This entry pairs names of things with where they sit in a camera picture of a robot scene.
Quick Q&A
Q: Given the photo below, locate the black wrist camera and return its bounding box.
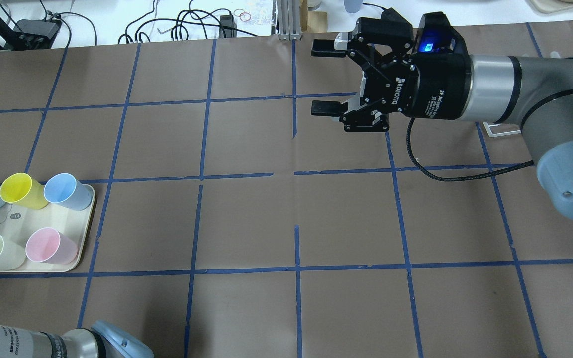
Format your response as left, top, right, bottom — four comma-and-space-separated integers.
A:
413, 12, 469, 55

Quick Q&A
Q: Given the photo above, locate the beige cup tray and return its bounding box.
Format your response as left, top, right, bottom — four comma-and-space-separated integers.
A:
0, 181, 96, 273

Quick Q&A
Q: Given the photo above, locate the black power adapter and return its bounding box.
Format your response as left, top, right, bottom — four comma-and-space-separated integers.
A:
13, 19, 62, 50

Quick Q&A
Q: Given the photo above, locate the yellow plastic cup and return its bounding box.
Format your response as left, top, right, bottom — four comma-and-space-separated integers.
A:
0, 173, 49, 209

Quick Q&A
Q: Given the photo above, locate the black braided cable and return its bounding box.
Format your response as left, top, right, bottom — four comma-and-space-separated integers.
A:
406, 117, 536, 181

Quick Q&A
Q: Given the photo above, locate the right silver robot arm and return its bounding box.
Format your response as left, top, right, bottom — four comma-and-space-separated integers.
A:
311, 8, 573, 220

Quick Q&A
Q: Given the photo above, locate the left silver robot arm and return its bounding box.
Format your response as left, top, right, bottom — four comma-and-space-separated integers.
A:
0, 320, 154, 358

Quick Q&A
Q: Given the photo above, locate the light blue plastic cup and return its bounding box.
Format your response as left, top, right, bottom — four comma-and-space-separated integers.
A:
343, 0, 363, 14

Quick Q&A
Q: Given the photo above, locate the aluminium frame post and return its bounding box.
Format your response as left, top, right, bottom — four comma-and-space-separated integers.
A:
274, 0, 305, 41

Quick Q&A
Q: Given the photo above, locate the blue cup on tray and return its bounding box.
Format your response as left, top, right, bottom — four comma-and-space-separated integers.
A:
43, 173, 94, 211

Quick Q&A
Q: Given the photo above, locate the pink plastic cup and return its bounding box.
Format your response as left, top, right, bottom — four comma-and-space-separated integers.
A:
25, 227, 78, 265

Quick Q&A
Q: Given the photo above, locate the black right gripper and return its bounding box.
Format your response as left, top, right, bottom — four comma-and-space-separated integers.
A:
310, 17, 472, 132

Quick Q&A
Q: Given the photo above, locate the wooden mug tree stand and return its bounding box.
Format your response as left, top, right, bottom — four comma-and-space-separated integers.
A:
299, 0, 328, 33

